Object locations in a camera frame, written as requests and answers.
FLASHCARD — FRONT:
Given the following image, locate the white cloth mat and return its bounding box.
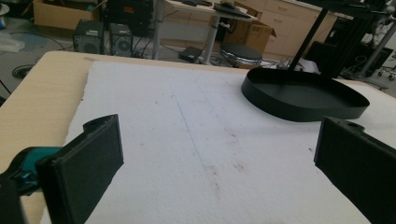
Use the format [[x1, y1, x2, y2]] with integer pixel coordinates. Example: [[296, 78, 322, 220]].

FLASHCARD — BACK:
[[40, 61, 396, 224]]

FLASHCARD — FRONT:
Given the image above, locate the black oval tray stand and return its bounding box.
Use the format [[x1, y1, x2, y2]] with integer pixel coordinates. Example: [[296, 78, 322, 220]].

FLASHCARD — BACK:
[[241, 7, 371, 122]]

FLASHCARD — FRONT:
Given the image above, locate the open cardboard box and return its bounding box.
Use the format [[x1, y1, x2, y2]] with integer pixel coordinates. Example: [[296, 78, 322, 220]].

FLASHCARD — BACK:
[[224, 2, 277, 54]]

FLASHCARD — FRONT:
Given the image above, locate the white height-adjustable desk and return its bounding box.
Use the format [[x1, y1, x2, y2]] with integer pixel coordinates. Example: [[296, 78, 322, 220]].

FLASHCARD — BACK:
[[151, 0, 259, 65]]

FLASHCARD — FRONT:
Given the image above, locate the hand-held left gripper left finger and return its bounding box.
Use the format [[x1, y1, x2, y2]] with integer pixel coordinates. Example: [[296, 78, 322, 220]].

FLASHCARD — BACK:
[[35, 113, 125, 224]]

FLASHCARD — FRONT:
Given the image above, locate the black round stool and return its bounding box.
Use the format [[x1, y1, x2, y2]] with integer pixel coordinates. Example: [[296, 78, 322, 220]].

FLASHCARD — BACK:
[[219, 42, 263, 67]]

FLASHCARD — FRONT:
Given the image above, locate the black computer tower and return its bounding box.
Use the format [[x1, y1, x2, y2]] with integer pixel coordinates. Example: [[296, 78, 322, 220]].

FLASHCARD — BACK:
[[72, 20, 105, 55], [108, 22, 134, 58]]

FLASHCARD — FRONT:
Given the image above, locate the black flat device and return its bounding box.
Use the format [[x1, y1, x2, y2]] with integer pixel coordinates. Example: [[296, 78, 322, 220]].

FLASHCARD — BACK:
[[177, 46, 204, 63]]

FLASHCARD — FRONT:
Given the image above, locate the black metal frame stand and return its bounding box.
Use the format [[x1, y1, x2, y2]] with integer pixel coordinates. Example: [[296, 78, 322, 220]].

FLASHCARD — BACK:
[[306, 0, 396, 79]]

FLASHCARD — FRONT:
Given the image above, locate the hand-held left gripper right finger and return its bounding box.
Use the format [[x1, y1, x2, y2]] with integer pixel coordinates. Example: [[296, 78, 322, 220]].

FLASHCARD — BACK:
[[313, 116, 396, 224]]

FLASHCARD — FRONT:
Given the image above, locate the beige drawer cabinet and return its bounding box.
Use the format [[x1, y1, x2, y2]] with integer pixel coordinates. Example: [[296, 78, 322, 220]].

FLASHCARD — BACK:
[[236, 0, 339, 59]]

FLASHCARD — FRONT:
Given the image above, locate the black keyboard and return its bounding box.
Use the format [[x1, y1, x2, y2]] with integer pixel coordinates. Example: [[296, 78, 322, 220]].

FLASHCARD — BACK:
[[213, 2, 252, 19]]

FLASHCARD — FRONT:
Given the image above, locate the large cardboard box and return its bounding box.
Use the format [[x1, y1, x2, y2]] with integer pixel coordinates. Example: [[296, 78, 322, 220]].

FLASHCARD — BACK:
[[33, 0, 101, 31]]

